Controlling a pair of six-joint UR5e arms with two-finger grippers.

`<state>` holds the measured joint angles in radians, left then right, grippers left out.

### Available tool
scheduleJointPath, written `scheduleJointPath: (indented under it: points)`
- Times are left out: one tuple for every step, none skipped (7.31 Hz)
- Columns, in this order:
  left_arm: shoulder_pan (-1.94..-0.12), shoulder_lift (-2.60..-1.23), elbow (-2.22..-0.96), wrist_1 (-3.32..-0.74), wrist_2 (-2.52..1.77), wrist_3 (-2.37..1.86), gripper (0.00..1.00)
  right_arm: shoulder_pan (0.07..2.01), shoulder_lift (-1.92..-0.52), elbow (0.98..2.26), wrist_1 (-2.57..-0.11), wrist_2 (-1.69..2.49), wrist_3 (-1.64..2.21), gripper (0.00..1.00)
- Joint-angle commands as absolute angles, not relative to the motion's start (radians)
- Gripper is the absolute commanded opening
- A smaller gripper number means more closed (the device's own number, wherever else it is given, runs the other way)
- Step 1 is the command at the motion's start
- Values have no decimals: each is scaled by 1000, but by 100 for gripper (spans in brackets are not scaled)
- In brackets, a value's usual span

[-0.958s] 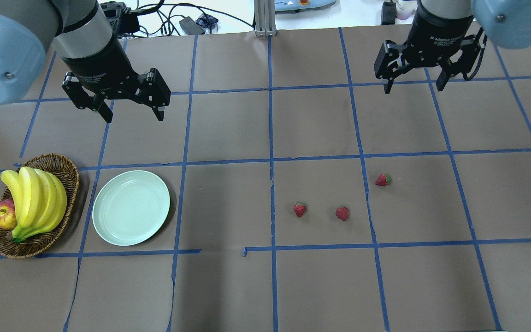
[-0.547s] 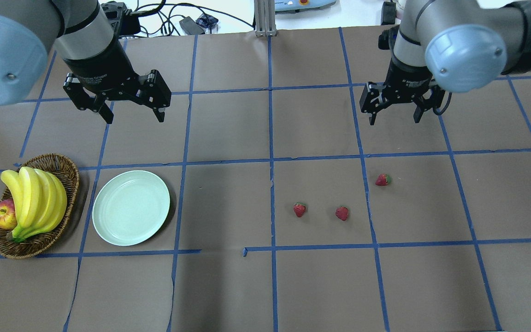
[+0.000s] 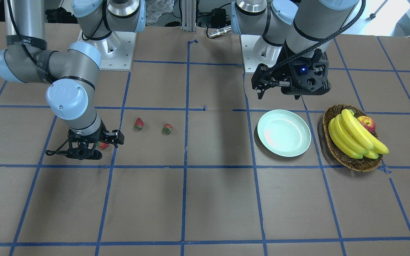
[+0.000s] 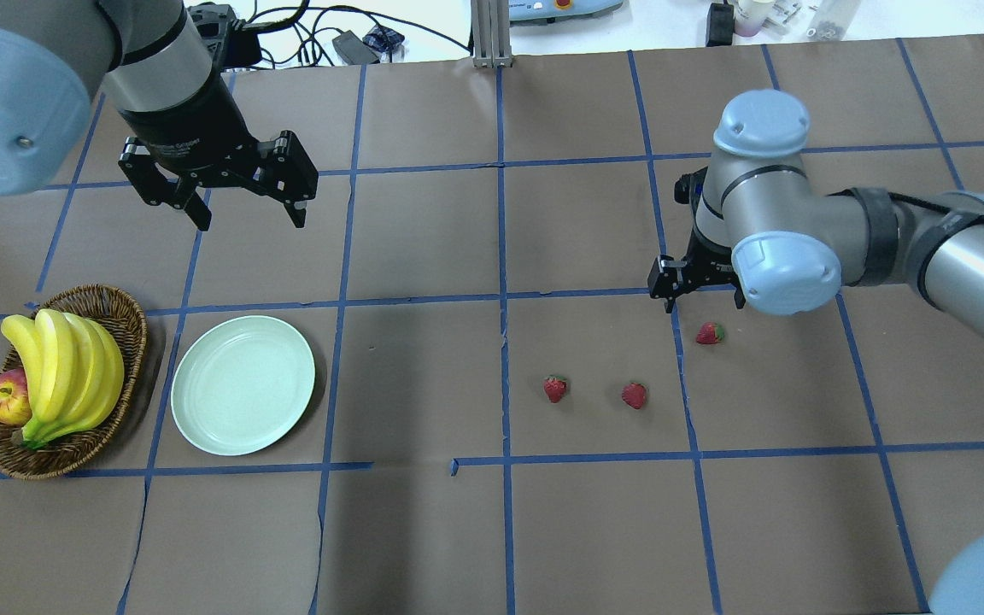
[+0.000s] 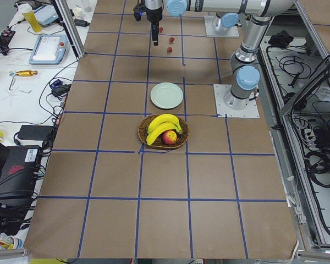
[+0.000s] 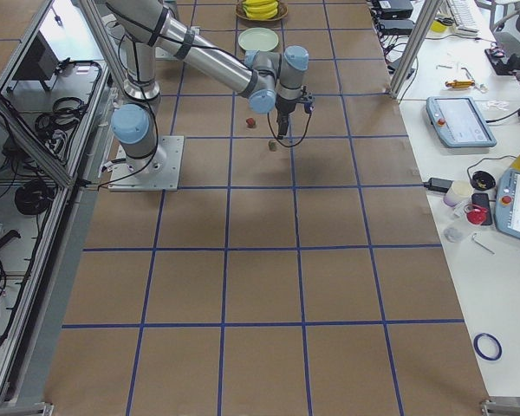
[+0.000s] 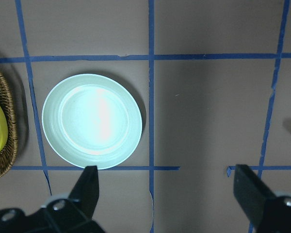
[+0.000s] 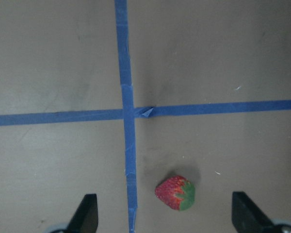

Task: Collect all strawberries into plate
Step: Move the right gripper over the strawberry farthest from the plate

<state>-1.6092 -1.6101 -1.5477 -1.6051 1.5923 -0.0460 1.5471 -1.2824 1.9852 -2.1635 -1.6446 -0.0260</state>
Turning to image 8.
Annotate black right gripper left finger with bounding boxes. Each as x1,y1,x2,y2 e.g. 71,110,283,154
66,194,98,233

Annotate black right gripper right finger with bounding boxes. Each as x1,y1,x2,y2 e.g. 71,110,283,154
232,192,281,233

